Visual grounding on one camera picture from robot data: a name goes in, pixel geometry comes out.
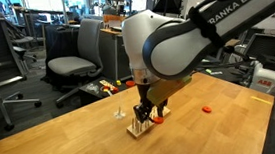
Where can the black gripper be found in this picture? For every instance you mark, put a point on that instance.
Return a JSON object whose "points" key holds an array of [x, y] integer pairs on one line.
{"points": [[144, 94]]}

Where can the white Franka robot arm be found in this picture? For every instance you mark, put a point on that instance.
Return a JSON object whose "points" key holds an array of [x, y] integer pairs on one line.
{"points": [[175, 50]]}

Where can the wooden peg board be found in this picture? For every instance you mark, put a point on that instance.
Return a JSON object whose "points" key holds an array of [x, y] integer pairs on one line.
{"points": [[139, 132]]}

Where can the clear plastic rod stand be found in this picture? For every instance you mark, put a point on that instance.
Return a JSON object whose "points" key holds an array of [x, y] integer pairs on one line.
{"points": [[119, 114]]}

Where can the orange cup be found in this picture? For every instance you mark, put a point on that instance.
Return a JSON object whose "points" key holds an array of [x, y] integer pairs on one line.
{"points": [[130, 83]]}

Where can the small red toy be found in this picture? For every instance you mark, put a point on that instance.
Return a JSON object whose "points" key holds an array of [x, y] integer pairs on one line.
{"points": [[115, 89]]}

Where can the small yellow block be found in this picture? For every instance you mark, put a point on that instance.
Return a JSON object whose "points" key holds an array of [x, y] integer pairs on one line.
{"points": [[118, 82]]}

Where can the orange round toy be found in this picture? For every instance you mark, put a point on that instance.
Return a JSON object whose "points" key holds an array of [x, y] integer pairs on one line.
{"points": [[105, 88]]}

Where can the cream block strip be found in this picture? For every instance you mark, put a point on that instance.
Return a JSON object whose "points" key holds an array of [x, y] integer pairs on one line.
{"points": [[106, 84]]}

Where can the clear plastic bag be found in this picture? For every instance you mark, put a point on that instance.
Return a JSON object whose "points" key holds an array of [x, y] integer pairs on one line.
{"points": [[92, 87]]}

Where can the small black side table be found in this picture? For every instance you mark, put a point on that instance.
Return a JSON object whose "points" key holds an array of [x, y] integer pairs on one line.
{"points": [[89, 95]]}

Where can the grey drawer cabinet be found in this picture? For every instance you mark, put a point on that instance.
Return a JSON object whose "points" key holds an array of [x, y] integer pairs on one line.
{"points": [[109, 56]]}

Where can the black laptop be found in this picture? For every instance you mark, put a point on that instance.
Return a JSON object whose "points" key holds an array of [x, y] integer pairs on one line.
{"points": [[116, 29]]}

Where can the grey office chair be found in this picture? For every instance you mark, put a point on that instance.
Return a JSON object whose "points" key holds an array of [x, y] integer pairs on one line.
{"points": [[87, 41]]}

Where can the orange white box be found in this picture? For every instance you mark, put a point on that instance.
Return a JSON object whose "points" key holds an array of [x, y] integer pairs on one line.
{"points": [[110, 19]]}

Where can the yellow tape strip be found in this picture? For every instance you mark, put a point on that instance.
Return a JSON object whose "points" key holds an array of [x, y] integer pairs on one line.
{"points": [[261, 100]]}

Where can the grey background machine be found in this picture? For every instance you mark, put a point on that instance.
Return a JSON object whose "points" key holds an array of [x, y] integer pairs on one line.
{"points": [[117, 1]]}

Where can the black cloth covered table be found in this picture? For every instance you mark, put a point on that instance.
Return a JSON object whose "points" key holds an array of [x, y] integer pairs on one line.
{"points": [[60, 40]]}

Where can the white robot controller box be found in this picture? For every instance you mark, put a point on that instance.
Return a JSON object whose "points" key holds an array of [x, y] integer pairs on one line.
{"points": [[264, 81]]}

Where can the grey swivel chair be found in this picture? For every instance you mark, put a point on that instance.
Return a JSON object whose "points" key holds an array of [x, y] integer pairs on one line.
{"points": [[22, 40]]}

